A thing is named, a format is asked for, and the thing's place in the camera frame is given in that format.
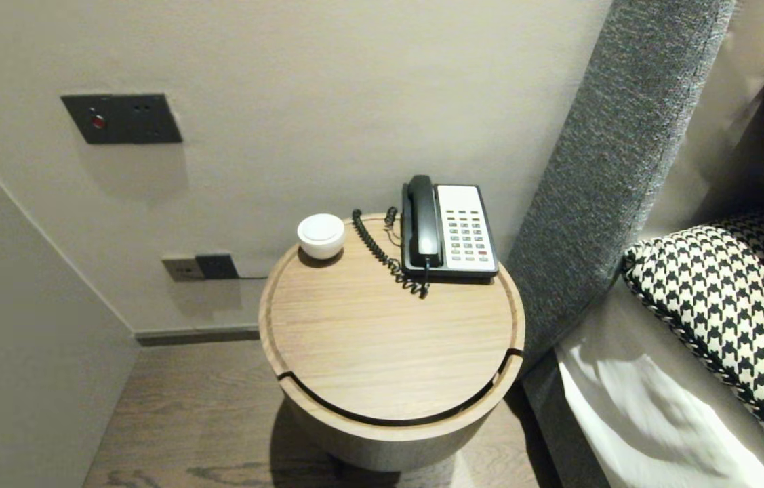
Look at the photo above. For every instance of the houndstooth black and white pillow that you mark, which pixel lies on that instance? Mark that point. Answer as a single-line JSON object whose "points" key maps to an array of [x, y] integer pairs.
{"points": [[727, 291]]}

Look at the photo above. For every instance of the grey wall socket plate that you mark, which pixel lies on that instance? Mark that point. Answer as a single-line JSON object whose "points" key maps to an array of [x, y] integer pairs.
{"points": [[182, 269]]}

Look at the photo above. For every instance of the dark grey bed base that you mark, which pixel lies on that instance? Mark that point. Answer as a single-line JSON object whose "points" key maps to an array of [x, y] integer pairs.
{"points": [[551, 420]]}

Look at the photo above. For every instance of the white round puck device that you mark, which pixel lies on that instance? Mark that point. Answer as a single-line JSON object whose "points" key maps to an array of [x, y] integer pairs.
{"points": [[320, 235]]}

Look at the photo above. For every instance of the round wooden nightstand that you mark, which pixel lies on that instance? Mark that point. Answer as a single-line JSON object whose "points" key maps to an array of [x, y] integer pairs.
{"points": [[388, 339]]}

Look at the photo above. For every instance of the grey upholstered headboard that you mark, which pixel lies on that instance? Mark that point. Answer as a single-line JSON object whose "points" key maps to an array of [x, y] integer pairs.
{"points": [[612, 169]]}

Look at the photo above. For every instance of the black telephone handset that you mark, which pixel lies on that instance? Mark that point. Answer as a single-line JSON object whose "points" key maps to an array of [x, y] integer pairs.
{"points": [[424, 222]]}

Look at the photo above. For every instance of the black and white desk telephone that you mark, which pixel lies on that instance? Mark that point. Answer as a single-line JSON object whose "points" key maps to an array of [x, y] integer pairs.
{"points": [[466, 232]]}

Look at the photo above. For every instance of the dark wall switch panel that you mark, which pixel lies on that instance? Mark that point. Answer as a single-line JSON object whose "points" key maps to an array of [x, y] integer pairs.
{"points": [[123, 120]]}

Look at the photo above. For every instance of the white bed sheet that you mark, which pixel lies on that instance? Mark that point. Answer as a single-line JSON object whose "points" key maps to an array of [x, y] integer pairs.
{"points": [[626, 420]]}

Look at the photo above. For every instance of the beige upholstered headboard panel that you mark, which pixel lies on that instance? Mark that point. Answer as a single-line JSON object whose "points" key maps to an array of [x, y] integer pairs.
{"points": [[727, 102]]}

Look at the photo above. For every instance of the brown skirting board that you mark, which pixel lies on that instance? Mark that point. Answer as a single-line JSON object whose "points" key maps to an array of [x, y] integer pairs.
{"points": [[198, 335]]}

